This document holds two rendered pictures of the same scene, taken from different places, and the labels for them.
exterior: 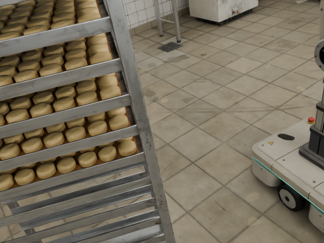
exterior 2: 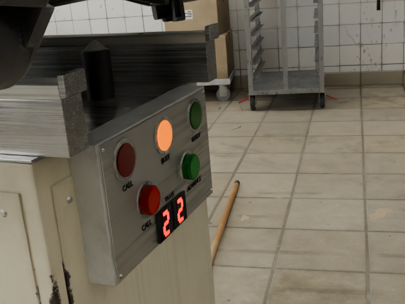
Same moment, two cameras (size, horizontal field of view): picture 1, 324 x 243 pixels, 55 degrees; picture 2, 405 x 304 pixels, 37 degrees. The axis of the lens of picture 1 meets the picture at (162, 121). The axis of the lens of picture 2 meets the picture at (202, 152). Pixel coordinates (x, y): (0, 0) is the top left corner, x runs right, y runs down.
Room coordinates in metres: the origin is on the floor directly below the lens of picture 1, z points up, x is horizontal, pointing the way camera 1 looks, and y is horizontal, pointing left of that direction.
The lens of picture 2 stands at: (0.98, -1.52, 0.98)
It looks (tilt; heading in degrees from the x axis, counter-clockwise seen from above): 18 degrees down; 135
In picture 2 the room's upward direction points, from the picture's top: 5 degrees counter-clockwise
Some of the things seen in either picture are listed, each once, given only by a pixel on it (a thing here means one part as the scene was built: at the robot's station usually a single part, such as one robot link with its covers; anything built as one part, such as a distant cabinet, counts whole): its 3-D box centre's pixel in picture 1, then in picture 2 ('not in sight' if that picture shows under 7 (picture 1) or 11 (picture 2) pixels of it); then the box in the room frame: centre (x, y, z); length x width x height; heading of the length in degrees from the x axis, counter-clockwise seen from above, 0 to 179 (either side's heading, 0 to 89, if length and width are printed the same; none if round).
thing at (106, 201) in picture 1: (89, 206); not in sight; (1.01, 0.40, 0.42); 0.64 x 0.03 x 0.03; 97
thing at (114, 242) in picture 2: not in sight; (153, 172); (0.51, -1.12, 0.77); 0.24 x 0.04 x 0.14; 110
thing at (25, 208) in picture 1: (83, 193); not in sight; (1.01, 0.40, 0.51); 0.64 x 0.03 x 0.03; 97
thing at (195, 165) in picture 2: not in sight; (188, 166); (0.51, -1.07, 0.76); 0.03 x 0.02 x 0.03; 110
